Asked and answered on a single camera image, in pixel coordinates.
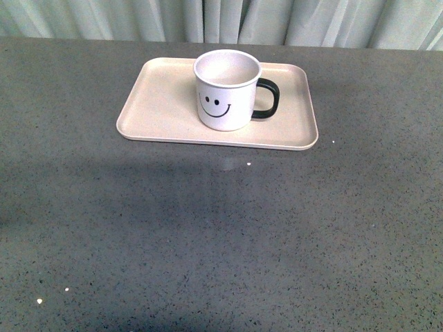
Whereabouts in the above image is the white smiley face mug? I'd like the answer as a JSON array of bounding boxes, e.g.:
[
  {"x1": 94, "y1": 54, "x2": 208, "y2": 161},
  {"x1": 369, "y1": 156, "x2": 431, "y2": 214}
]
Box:
[{"x1": 193, "y1": 49, "x2": 280, "y2": 131}]

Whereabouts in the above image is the beige rectangular tray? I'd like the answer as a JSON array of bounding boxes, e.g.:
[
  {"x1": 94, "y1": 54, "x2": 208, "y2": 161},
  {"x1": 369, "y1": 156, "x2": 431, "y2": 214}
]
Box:
[{"x1": 116, "y1": 57, "x2": 318, "y2": 151}]

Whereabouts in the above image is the white pleated curtain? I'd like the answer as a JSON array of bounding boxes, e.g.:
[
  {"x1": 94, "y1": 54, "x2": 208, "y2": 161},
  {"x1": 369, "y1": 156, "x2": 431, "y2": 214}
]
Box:
[{"x1": 1, "y1": 0, "x2": 442, "y2": 50}]

